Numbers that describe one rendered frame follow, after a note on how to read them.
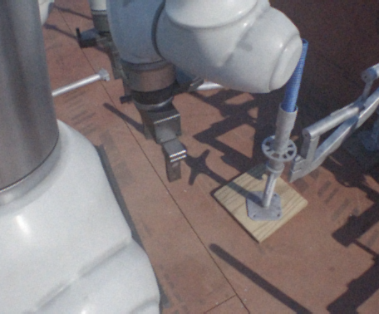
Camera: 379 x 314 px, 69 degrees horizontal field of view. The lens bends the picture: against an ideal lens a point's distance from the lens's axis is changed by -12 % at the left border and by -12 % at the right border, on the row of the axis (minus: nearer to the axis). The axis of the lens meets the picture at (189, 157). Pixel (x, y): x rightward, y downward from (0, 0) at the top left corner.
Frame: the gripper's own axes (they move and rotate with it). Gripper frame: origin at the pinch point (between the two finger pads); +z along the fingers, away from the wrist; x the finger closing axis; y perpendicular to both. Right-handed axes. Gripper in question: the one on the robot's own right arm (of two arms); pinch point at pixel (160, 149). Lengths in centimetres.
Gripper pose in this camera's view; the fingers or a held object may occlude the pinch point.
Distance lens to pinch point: 64.8
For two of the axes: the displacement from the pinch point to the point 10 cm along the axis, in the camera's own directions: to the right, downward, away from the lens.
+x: 4.2, 6.6, -6.3
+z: 0.4, 6.8, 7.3
